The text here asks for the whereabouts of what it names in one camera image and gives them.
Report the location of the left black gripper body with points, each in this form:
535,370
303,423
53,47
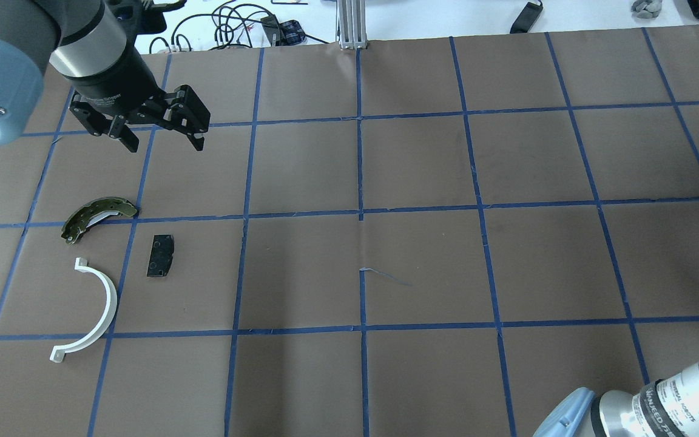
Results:
118,80

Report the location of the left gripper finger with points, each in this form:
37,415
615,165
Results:
119,130
188,115

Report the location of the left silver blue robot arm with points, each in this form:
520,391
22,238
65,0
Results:
91,44

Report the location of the olive green brake shoe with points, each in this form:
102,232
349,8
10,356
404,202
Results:
94,212

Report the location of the black brake pad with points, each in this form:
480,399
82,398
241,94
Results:
161,255

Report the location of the black power adapter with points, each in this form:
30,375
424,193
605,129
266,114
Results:
527,17

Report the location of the grey crumpled object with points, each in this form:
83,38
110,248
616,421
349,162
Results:
650,9

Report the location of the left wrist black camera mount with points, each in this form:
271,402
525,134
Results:
142,17

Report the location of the white curved plastic bracket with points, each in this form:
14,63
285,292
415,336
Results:
102,310

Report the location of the aluminium frame post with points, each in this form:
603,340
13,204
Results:
351,24

